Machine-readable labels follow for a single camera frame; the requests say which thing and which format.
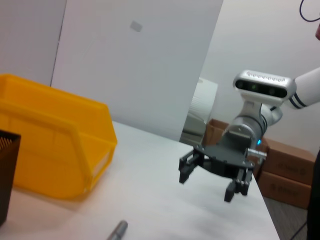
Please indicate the black mesh pen holder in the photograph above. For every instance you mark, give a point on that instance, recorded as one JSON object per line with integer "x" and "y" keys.
{"x": 7, "y": 175}

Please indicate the person in dark clothes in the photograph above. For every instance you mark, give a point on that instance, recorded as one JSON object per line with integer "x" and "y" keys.
{"x": 315, "y": 200}

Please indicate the yellow plastic bin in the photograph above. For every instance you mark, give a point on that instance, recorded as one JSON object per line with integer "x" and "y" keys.
{"x": 50, "y": 137}

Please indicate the grey tape sticker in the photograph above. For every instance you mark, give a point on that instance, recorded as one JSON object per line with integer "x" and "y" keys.
{"x": 136, "y": 26}

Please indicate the brown cardboard box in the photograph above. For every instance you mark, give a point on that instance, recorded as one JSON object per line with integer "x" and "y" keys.
{"x": 287, "y": 160}
{"x": 212, "y": 130}
{"x": 282, "y": 190}

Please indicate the silver glitter pen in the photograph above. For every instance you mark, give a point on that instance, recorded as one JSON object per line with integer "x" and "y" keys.
{"x": 118, "y": 230}

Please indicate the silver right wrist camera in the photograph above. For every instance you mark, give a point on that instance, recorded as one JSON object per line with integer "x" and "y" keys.
{"x": 262, "y": 85}

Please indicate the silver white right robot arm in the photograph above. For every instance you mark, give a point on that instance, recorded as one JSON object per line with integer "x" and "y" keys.
{"x": 246, "y": 125}

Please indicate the white partition board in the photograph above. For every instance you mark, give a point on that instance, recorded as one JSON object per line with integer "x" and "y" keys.
{"x": 137, "y": 75}

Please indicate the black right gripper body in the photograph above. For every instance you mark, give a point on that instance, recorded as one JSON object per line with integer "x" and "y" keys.
{"x": 222, "y": 160}

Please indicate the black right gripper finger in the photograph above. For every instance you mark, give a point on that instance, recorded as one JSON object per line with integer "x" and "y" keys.
{"x": 187, "y": 167}
{"x": 237, "y": 186}

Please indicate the person's bare hand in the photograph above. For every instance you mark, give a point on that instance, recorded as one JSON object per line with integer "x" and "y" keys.
{"x": 318, "y": 32}

